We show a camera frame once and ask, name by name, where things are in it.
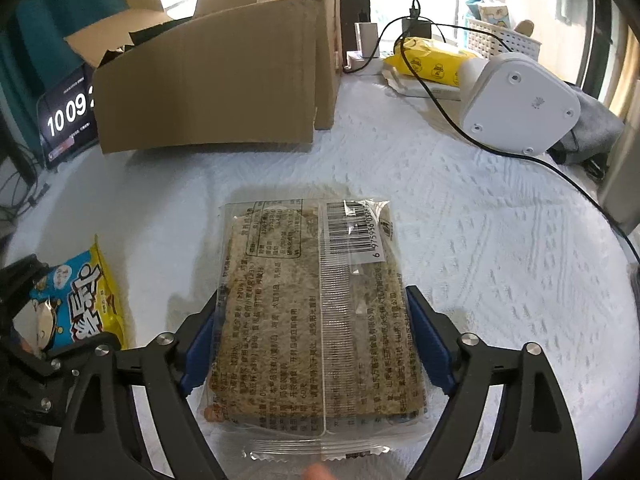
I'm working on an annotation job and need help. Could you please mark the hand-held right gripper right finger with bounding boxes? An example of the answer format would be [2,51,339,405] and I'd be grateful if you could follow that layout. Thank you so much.
[405,285,586,480]

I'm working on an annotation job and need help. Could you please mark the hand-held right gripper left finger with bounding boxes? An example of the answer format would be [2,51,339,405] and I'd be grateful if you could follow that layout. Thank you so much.
[52,297,221,480]

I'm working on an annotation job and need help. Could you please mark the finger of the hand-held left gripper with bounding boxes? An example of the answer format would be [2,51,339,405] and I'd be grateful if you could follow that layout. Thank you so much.
[0,254,53,321]
[30,330,123,386]

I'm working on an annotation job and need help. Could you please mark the blue cartoon snack packet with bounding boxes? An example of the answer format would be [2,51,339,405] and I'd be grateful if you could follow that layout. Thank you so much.
[27,234,131,356]

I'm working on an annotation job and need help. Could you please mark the cardboard box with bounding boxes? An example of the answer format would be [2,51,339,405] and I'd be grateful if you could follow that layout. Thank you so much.
[64,0,396,155]

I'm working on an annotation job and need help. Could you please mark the person's right hand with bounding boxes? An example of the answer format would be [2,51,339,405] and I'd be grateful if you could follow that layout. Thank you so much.
[305,449,333,471]

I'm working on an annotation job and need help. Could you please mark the black tablet clock display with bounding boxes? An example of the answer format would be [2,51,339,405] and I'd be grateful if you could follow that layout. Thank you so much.
[36,64,101,171]

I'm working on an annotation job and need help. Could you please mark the steel tumbler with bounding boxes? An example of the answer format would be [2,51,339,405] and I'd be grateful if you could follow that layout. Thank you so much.
[597,125,640,231]

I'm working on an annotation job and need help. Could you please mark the white plastic device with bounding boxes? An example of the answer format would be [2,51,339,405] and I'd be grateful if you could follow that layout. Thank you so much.
[457,52,582,157]

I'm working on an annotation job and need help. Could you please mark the teal curtain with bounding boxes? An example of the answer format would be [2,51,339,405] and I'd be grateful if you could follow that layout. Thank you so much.
[0,0,166,141]

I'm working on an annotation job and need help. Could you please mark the grey pouch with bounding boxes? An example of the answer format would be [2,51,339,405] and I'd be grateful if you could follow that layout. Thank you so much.
[547,85,626,166]

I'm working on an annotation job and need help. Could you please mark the yellow duck print pack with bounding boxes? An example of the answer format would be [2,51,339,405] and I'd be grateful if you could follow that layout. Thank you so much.
[382,36,481,86]

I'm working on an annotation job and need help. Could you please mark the white power strip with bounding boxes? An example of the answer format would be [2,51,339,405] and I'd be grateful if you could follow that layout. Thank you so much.
[345,50,396,75]

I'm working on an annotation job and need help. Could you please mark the white charger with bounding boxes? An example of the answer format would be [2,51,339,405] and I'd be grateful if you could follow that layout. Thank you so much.
[355,21,381,58]

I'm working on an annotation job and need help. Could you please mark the white plastic basket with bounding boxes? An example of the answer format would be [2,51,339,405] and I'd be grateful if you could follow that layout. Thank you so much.
[465,17,543,61]

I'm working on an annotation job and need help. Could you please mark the black charger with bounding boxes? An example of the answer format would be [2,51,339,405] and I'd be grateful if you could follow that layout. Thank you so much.
[402,0,433,41]

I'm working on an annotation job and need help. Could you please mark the green carton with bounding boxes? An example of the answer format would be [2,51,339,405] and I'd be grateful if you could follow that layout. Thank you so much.
[475,2,513,31]

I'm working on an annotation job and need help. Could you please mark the black cable bundle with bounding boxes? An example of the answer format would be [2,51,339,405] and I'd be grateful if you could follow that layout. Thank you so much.
[0,145,51,221]

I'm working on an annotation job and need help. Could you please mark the long black cable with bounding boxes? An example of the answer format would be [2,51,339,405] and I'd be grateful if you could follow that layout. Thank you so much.
[372,15,640,266]

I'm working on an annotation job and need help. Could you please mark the black window frame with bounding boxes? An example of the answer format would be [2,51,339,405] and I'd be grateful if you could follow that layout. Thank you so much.
[345,0,371,56]

